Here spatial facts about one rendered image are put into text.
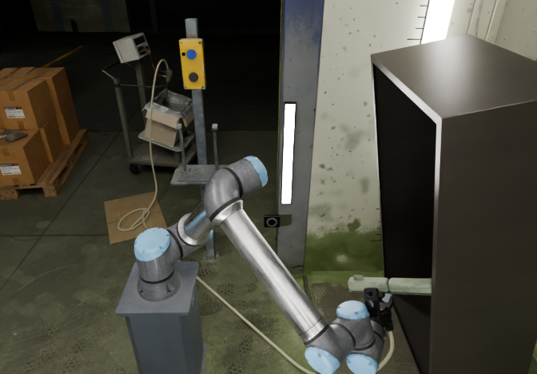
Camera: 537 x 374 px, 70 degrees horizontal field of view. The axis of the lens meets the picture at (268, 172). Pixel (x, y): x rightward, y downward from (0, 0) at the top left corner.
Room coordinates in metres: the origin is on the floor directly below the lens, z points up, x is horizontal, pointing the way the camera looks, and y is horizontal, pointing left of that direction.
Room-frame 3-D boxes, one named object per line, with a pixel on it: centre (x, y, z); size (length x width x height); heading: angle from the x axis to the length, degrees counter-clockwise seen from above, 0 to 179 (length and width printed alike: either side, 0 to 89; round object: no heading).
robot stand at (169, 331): (1.25, 0.48, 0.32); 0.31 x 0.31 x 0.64; 2
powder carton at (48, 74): (3.83, 2.27, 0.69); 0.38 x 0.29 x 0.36; 7
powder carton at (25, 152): (3.05, 2.23, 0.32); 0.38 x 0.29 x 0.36; 9
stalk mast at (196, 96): (2.14, 0.41, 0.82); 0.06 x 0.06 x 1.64; 2
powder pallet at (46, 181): (3.44, 2.40, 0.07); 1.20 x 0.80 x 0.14; 9
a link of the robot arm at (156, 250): (1.25, 0.48, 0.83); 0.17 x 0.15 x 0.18; 137
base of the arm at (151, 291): (1.25, 0.48, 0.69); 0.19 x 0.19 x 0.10
